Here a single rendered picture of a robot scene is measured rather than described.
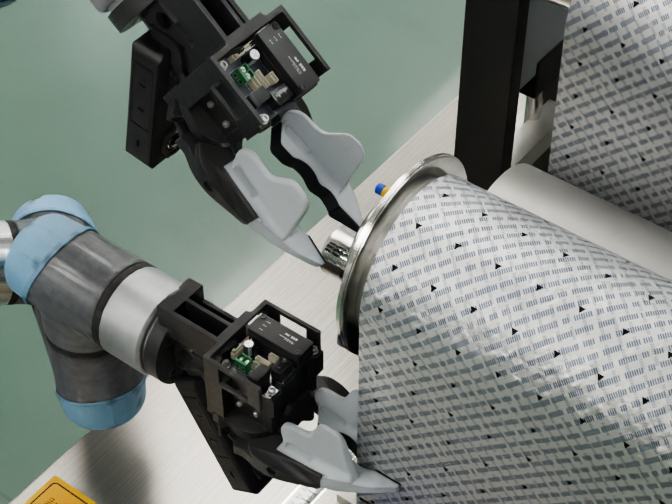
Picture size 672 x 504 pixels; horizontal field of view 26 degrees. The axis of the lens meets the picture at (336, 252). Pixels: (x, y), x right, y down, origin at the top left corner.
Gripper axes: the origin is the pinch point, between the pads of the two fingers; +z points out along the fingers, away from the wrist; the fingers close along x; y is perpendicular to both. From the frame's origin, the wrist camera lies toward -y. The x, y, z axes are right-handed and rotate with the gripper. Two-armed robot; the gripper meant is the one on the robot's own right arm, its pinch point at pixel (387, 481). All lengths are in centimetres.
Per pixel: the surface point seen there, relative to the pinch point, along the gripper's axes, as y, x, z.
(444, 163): 21.5, 9.9, -3.2
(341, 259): 15.4, 3.7, -6.9
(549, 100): -2.8, 46.9, -14.6
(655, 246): 14.4, 18.4, 9.0
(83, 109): -109, 104, -150
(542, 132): -2.9, 42.5, -12.7
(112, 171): -109, 94, -131
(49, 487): -16.6, -7.9, -29.2
